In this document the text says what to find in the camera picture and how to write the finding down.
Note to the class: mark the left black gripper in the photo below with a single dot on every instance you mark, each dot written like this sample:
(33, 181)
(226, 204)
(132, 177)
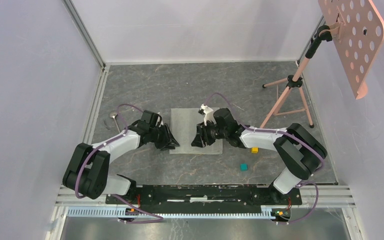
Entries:
(169, 141)

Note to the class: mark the teal cube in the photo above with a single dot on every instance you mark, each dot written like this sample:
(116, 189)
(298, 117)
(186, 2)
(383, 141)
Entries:
(243, 167)

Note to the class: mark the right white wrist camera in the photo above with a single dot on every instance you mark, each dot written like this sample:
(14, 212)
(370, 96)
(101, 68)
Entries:
(207, 113)

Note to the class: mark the pink perforated tray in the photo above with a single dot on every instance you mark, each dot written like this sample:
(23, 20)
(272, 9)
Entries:
(357, 28)

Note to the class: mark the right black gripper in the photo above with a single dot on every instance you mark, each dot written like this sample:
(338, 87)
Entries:
(202, 136)

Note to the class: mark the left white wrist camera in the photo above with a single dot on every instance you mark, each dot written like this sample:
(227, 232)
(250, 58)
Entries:
(159, 120)

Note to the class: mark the silver spoon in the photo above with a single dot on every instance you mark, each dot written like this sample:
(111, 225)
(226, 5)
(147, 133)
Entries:
(113, 115)

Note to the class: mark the pink tripod stand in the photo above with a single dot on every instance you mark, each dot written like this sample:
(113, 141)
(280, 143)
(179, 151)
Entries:
(323, 33)

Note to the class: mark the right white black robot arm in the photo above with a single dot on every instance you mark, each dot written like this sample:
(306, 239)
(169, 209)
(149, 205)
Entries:
(301, 153)

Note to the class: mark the grey cloth napkin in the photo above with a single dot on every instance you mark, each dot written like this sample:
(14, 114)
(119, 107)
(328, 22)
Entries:
(183, 123)

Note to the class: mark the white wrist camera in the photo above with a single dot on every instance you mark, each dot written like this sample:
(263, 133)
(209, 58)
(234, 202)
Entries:
(159, 120)
(207, 113)

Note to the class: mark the yellow cube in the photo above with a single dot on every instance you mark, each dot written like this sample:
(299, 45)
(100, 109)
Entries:
(254, 150)

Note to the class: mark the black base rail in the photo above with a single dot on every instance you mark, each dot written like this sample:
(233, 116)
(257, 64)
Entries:
(210, 199)

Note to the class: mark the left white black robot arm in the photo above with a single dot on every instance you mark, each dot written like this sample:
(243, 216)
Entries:
(87, 173)

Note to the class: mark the white toothed cable strip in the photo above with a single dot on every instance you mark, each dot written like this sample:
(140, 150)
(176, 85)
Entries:
(121, 212)

